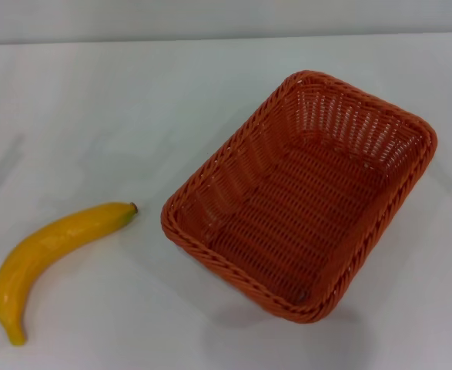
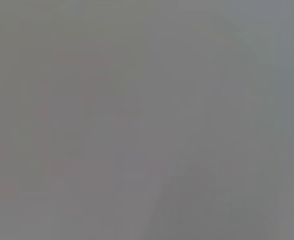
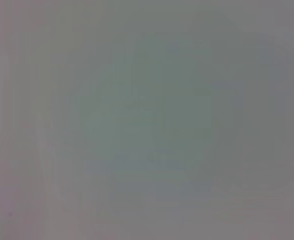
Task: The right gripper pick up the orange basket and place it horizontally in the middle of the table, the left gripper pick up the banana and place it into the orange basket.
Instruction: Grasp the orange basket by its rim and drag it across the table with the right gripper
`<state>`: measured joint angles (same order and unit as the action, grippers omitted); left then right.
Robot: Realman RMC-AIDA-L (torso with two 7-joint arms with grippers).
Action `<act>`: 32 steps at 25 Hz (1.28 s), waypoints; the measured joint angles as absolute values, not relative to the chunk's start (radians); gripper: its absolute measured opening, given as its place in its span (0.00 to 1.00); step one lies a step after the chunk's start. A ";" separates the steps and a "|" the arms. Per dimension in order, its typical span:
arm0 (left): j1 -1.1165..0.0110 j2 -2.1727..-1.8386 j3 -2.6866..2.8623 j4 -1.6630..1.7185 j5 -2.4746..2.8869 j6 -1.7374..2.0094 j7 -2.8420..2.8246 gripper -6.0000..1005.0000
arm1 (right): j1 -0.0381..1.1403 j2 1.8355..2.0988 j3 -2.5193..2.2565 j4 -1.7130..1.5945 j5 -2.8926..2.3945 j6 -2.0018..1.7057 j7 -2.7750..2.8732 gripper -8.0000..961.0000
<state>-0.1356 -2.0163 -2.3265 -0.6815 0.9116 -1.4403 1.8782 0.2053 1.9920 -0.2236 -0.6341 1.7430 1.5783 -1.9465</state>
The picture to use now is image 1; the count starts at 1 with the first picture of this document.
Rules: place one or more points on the orange woven plastic basket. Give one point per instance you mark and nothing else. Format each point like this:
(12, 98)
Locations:
(298, 208)

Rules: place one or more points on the yellow plastic banana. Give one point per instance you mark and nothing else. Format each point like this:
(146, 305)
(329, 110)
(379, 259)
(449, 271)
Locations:
(44, 250)

